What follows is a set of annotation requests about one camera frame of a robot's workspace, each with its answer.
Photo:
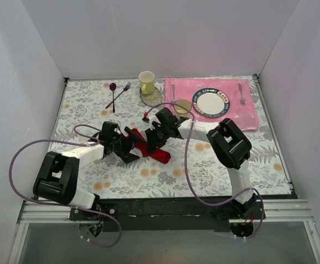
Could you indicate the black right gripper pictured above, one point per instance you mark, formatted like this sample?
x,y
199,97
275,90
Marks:
x,y
153,137

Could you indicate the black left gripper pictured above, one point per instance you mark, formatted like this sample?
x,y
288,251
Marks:
x,y
123,147

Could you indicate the red cloth napkin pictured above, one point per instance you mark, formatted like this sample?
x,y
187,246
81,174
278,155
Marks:
x,y
159,155

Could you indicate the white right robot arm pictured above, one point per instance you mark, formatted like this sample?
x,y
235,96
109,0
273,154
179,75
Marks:
x,y
229,143

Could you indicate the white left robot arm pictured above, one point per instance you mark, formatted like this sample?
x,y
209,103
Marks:
x,y
57,179

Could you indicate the cream enamel mug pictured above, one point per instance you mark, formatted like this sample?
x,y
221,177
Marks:
x,y
182,108

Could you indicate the speckled round coaster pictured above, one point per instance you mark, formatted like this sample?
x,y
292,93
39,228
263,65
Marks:
x,y
152,99

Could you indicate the silver spoon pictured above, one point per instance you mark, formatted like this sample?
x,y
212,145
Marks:
x,y
173,94

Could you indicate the white plate blue rim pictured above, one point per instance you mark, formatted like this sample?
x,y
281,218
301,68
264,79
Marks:
x,y
211,102

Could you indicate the yellow ceramic mug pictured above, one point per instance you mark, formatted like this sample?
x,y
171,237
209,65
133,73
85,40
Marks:
x,y
147,82

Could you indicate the purple fork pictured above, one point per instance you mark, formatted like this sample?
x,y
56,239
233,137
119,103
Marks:
x,y
126,88

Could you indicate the floral tablecloth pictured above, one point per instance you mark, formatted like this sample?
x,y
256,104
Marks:
x,y
193,168

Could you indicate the purple spoon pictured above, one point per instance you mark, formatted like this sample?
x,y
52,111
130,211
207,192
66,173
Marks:
x,y
112,88

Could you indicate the pink placemat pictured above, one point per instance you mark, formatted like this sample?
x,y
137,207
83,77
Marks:
x,y
244,116

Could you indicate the silver fork on placemat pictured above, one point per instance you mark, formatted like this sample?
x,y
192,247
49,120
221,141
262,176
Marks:
x,y
242,100

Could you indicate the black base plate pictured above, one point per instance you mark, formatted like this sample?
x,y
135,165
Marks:
x,y
170,213

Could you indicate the aluminium frame rail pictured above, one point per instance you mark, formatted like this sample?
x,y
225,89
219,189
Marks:
x,y
286,210

